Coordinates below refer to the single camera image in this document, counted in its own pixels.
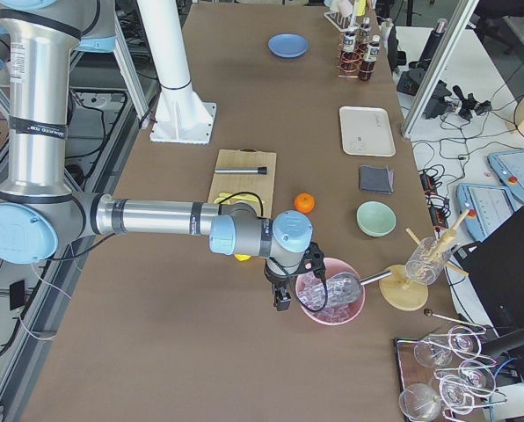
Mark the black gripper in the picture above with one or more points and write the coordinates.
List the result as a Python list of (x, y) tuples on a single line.
[(274, 280)]

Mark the orange fruit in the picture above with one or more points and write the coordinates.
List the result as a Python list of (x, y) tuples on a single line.
[(304, 203)]

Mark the blue round plate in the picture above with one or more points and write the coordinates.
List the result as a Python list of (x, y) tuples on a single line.
[(288, 45)]

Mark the pink bowl of ice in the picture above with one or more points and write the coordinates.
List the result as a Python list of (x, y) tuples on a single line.
[(309, 291)]

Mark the lower whole lemon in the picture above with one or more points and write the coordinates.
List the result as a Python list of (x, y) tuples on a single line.
[(242, 257)]

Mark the steel ice scoop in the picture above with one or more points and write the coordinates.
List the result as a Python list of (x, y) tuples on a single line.
[(344, 288)]

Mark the wooden cutting board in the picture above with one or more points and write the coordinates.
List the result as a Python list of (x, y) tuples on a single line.
[(262, 185)]

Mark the yellow plastic knife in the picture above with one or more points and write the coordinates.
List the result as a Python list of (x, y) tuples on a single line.
[(229, 198)]

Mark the green bowl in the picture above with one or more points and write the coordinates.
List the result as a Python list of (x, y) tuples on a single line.
[(375, 219)]

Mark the steel muddler black tip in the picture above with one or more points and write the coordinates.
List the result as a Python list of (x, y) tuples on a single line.
[(259, 170)]

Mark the wooden cup tree stand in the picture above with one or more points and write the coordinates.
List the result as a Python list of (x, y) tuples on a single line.
[(405, 294)]

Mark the grey folded cloth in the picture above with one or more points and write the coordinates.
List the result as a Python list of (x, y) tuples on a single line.
[(376, 179)]

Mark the glass cup on stand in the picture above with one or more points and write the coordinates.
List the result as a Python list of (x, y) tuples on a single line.
[(423, 269)]

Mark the cream rabbit tray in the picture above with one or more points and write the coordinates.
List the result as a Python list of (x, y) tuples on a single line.
[(366, 131)]

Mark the teach pendant near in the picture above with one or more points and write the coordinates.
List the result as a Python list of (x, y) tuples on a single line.
[(489, 207)]

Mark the teach pendant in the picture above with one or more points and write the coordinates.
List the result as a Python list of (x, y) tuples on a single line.
[(509, 166), (489, 207)]

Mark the tea bottle front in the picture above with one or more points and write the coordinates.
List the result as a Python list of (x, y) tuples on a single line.
[(369, 58)]

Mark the tea bottle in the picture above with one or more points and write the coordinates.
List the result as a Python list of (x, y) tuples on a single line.
[(348, 57), (369, 58), (365, 30)]

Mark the tea bottle back right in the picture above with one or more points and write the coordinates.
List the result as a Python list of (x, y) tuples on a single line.
[(348, 57)]

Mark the tea bottle back left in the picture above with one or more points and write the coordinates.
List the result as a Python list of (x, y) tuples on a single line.
[(365, 30)]

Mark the teach pendant far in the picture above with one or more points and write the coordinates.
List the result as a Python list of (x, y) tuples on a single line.
[(509, 166)]

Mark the white pillar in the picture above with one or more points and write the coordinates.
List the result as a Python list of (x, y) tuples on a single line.
[(162, 26)]

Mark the wire wine glass rack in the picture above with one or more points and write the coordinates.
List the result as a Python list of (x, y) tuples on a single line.
[(446, 375)]

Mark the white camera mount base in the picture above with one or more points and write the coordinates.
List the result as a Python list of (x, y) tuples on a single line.
[(182, 117)]

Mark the copper wire bottle rack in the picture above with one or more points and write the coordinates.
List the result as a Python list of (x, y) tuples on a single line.
[(360, 50)]

